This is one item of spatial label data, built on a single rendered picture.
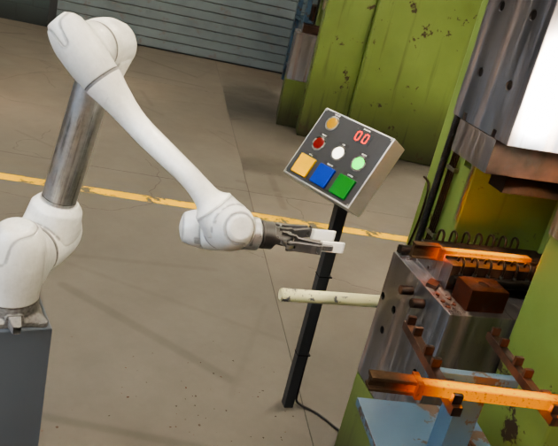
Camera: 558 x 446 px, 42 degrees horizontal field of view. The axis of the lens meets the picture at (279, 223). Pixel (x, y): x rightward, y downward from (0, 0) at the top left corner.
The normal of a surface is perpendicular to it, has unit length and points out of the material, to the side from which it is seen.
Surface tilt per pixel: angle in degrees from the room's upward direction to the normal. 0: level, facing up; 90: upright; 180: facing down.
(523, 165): 90
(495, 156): 90
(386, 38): 90
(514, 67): 90
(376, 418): 0
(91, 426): 0
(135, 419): 0
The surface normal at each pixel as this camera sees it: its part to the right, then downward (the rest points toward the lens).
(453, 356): 0.25, 0.41
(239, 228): 0.41, 0.09
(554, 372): -0.94, -0.10
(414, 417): 0.22, -0.91
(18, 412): 0.45, 0.42
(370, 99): 0.01, 0.37
